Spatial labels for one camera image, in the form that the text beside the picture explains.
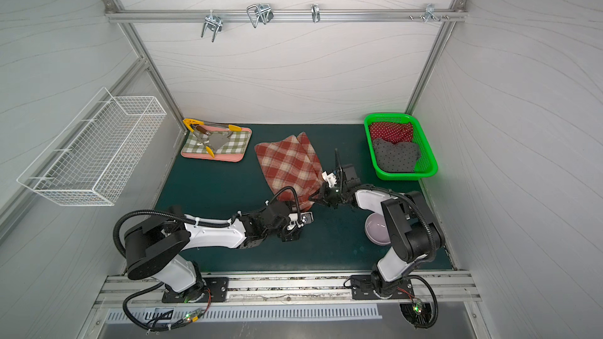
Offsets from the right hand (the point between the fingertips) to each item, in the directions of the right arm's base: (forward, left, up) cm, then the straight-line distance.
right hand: (309, 198), depth 89 cm
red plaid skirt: (+19, +9, -2) cm, 21 cm away
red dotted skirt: (+35, -38, +1) cm, 52 cm away
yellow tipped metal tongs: (+38, +62, 0) cm, 73 cm away
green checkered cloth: (+29, +36, -4) cm, 47 cm away
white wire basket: (-4, +64, +27) cm, 70 cm away
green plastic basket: (+18, -49, -2) cm, 53 cm away
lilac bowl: (-10, -25, -3) cm, 27 cm away
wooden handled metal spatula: (+31, +47, -4) cm, 57 cm away
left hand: (-6, +4, -1) cm, 7 cm away
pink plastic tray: (+22, +41, -4) cm, 47 cm away
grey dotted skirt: (+19, -38, +3) cm, 42 cm away
